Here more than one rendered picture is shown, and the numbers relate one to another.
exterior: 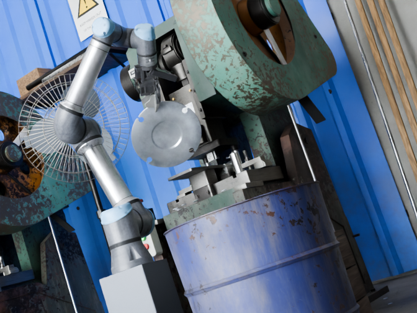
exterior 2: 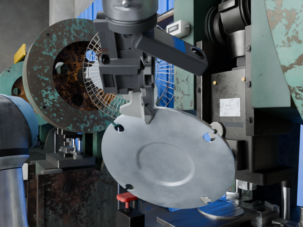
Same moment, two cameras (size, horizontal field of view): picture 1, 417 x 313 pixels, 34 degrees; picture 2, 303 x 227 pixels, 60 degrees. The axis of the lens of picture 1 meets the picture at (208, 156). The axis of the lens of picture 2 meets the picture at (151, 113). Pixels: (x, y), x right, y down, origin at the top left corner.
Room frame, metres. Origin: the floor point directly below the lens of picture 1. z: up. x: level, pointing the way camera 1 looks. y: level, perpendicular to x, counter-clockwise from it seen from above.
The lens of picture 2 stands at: (2.24, -0.05, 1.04)
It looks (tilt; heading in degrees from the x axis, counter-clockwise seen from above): 1 degrees up; 22
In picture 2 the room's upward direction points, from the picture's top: straight up
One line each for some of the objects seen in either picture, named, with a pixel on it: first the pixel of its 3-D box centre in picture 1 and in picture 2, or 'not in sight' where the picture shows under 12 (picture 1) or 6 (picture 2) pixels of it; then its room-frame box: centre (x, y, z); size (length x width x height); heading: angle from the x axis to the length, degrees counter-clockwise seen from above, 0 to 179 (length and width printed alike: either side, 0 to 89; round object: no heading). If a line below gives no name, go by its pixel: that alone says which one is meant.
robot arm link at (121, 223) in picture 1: (120, 223); not in sight; (2.45, 0.37, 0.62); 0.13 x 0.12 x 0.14; 164
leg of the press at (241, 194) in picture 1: (306, 217); not in sight; (3.07, -0.32, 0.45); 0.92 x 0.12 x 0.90; 147
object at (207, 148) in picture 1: (212, 151); (249, 174); (3.10, -0.02, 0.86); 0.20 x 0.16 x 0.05; 57
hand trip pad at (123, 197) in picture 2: not in sight; (127, 205); (3.08, 0.38, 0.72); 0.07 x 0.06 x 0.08; 147
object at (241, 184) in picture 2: (212, 156); (246, 182); (3.09, -0.02, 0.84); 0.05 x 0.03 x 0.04; 57
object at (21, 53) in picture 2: not in sight; (40, 56); (6.89, 4.64, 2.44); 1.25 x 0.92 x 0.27; 57
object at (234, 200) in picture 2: (218, 173); (247, 209); (3.09, -0.02, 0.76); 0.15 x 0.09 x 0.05; 57
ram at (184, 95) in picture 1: (195, 115); (239, 116); (3.06, 0.00, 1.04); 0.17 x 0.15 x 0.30; 147
